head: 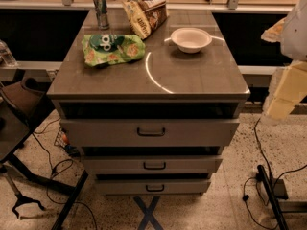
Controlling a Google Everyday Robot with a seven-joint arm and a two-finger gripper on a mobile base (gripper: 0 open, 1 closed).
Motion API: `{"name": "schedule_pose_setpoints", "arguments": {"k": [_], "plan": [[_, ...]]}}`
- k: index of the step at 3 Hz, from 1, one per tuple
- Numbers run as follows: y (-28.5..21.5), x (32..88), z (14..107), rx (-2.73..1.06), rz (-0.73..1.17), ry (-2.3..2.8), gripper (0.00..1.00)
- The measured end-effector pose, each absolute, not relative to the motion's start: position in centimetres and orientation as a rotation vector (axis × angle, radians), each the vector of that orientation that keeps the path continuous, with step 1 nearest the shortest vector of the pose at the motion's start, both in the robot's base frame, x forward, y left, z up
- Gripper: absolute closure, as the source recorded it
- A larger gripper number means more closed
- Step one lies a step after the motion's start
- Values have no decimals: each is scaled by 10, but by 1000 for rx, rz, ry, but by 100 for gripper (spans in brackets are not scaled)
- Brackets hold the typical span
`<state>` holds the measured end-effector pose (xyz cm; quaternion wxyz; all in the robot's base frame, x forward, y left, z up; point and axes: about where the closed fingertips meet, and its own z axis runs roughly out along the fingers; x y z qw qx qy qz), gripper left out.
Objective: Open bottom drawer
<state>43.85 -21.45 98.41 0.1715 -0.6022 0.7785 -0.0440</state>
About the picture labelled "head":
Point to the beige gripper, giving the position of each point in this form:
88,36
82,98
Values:
295,35

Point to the grey bottom drawer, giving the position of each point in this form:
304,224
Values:
152,187

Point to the grey drawer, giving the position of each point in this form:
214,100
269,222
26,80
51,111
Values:
152,164
152,187
149,132

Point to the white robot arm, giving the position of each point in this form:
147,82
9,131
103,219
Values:
291,33

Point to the grey drawer cabinet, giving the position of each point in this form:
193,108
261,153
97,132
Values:
165,84

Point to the grey top drawer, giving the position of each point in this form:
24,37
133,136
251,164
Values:
149,132

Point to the grey middle drawer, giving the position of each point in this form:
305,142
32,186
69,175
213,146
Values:
152,164

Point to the black metal floor stand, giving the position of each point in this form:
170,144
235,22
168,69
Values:
278,199

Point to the white paper bowl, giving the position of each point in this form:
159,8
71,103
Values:
191,40

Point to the yellow brown snack bag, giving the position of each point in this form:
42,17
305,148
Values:
145,16

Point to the green chip bag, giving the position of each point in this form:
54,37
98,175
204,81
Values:
110,49

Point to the brown chair seat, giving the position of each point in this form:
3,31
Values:
24,98

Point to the dark side table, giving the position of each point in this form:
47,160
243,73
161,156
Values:
13,134

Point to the clear plastic bottle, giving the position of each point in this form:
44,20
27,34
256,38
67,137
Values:
6,55

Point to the black tripod stand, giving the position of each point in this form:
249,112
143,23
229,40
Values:
20,199

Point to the wire basket with items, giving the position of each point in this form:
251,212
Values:
61,141

